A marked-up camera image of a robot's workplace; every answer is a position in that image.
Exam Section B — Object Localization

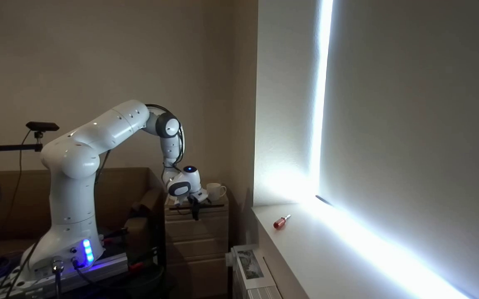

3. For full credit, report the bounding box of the aluminium mounting rail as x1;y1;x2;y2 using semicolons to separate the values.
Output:
0;251;130;299

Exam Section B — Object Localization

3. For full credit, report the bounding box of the grey roller blind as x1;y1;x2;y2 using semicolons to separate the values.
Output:
319;0;479;299

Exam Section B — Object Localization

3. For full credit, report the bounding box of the red handled screwdriver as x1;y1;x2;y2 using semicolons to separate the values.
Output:
273;213;293;231

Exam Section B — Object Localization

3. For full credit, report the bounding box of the white radiator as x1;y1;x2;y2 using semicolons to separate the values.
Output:
224;244;283;299

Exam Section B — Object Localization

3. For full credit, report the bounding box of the white window sill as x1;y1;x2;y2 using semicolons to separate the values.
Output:
251;198;474;299

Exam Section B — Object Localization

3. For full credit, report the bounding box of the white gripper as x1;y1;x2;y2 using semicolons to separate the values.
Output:
165;175;211;223

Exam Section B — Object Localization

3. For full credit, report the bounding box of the wooden nightstand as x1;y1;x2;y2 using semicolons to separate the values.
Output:
163;193;231;299

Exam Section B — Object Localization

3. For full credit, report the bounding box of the black camera on boom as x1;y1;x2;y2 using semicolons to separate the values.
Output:
0;120;61;155

